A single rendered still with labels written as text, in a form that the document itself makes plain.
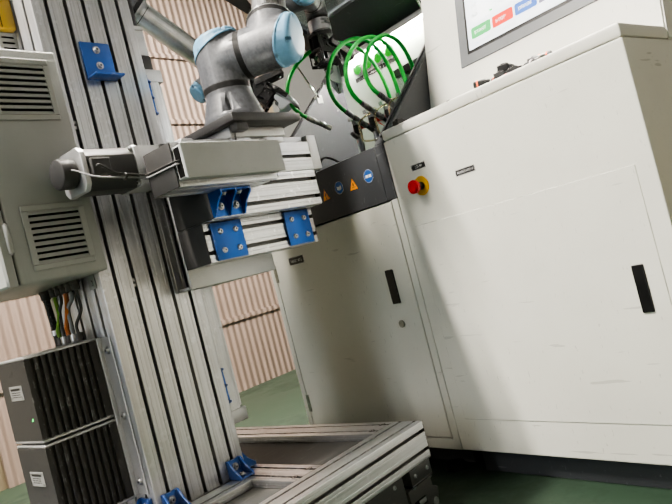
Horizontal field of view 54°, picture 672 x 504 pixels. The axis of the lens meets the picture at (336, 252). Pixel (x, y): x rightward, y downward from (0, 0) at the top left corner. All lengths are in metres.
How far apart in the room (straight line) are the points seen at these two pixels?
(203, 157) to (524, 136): 0.72
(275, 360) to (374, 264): 2.75
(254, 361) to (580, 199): 3.29
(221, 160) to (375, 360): 0.95
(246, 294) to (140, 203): 3.00
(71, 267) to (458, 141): 0.94
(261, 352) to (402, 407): 2.60
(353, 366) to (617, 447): 0.86
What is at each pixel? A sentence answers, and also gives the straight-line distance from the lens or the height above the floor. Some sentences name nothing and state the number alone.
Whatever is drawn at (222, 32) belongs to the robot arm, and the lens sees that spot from 1.66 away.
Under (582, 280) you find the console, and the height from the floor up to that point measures 0.48.
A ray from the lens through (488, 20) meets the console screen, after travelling 1.97.
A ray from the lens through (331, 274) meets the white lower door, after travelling 2.10.
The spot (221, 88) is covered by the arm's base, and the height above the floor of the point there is 1.12.
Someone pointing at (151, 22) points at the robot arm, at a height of 1.51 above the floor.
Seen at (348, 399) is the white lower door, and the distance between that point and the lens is 2.21.
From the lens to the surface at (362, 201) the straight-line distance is 1.94.
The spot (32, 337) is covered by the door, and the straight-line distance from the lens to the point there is 3.73.
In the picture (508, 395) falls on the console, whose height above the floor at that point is 0.23.
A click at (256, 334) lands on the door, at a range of 4.53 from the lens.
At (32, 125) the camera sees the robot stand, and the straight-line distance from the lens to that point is 1.46.
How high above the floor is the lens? 0.66
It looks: 1 degrees up
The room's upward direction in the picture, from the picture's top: 14 degrees counter-clockwise
